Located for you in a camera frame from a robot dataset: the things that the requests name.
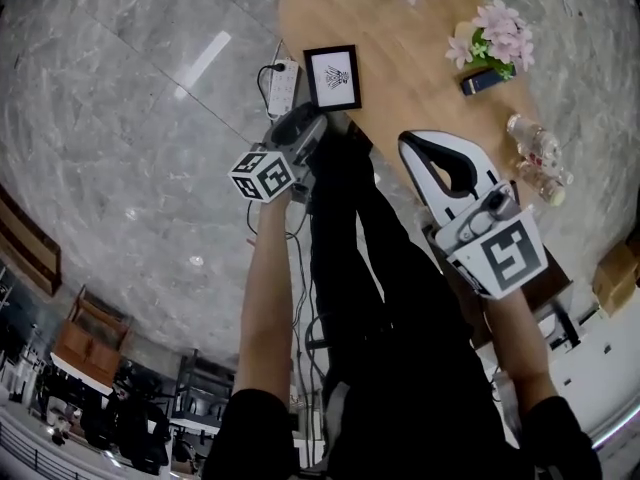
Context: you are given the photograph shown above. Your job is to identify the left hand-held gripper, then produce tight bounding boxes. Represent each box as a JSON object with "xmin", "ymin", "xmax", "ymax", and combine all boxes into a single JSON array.
[{"xmin": 228, "ymin": 101, "xmax": 330, "ymax": 205}]

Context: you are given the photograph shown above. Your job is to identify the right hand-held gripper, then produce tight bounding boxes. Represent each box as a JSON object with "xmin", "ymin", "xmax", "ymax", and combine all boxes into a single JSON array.
[{"xmin": 397, "ymin": 129, "xmax": 550, "ymax": 301}]

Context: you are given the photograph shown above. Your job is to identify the black framed picture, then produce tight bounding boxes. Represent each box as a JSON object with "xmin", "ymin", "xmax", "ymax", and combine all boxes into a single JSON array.
[{"xmin": 302, "ymin": 44, "xmax": 363, "ymax": 115}]

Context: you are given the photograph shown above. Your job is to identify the person's left forearm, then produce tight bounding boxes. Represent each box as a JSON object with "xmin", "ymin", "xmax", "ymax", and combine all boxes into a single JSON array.
[{"xmin": 232, "ymin": 193, "xmax": 297, "ymax": 405}]

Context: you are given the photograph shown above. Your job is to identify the person's right forearm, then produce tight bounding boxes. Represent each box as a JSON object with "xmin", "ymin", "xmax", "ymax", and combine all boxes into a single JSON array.
[{"xmin": 478, "ymin": 281, "xmax": 560, "ymax": 412}]

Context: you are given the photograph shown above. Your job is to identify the white power strip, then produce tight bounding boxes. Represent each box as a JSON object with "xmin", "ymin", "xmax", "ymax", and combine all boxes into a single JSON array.
[{"xmin": 266, "ymin": 57, "xmax": 301, "ymax": 119}]

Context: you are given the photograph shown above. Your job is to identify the clear plastic bottle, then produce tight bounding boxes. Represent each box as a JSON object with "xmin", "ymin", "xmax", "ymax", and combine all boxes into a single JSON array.
[
  {"xmin": 506, "ymin": 112, "xmax": 561, "ymax": 167},
  {"xmin": 517, "ymin": 157, "xmax": 575, "ymax": 207}
]

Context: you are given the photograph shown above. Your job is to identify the dark blue box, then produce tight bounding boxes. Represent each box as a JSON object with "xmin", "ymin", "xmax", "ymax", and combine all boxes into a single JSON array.
[{"xmin": 460, "ymin": 66, "xmax": 501, "ymax": 97}]

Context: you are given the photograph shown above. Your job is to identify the pink flower bouquet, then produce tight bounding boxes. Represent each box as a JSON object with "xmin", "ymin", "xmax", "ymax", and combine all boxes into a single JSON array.
[{"xmin": 444, "ymin": 0, "xmax": 535, "ymax": 82}]

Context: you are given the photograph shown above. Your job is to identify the person's black trousers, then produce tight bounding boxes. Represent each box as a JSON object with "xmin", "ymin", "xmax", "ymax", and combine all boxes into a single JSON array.
[{"xmin": 304, "ymin": 120, "xmax": 524, "ymax": 480}]

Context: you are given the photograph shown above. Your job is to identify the cardboard box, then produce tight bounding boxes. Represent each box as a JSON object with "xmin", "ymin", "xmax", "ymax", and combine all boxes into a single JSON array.
[{"xmin": 592, "ymin": 240, "xmax": 640, "ymax": 318}]

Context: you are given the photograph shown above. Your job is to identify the black metal shelf rack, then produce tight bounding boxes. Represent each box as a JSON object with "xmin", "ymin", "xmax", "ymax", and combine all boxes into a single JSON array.
[{"xmin": 174, "ymin": 350, "xmax": 236, "ymax": 452}]

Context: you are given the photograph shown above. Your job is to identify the dark wooden bench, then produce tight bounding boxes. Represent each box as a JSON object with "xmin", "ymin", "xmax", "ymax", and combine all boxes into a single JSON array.
[{"xmin": 0, "ymin": 182, "xmax": 64, "ymax": 298}]

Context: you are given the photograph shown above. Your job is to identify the brown wooden cabinet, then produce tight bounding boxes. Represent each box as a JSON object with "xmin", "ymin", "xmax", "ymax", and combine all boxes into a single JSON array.
[{"xmin": 51, "ymin": 285, "xmax": 135, "ymax": 385}]

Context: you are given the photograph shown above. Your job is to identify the person's black shirt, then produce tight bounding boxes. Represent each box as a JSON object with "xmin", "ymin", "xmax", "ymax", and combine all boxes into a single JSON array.
[{"xmin": 202, "ymin": 387, "xmax": 604, "ymax": 480}]

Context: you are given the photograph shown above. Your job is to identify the black office chair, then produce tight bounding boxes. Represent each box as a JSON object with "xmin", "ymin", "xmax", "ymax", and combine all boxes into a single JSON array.
[{"xmin": 79, "ymin": 392, "xmax": 172, "ymax": 475}]

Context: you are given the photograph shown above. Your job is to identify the black power cable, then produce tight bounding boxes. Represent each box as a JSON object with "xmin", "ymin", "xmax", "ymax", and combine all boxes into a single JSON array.
[{"xmin": 256, "ymin": 61, "xmax": 287, "ymax": 119}]

